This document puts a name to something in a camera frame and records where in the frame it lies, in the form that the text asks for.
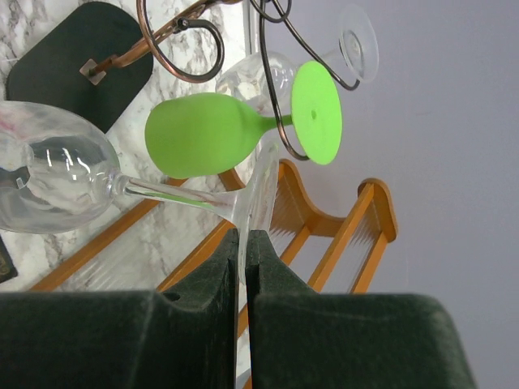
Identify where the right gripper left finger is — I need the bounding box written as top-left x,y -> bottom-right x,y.
1,230 -> 238,388

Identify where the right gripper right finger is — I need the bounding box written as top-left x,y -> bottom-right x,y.
246,231 -> 476,388

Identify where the clear wine glass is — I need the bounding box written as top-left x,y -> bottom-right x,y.
215,4 -> 379,115
1,100 -> 279,283

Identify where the green plastic wine glass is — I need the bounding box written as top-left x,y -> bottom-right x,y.
144,61 -> 343,179

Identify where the wooden dish rack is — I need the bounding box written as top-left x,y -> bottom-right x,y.
29,159 -> 398,388

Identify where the metal wine glass rack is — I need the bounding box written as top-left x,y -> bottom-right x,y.
6,0 -> 362,161

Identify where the black book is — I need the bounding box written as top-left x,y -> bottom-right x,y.
0,239 -> 18,283

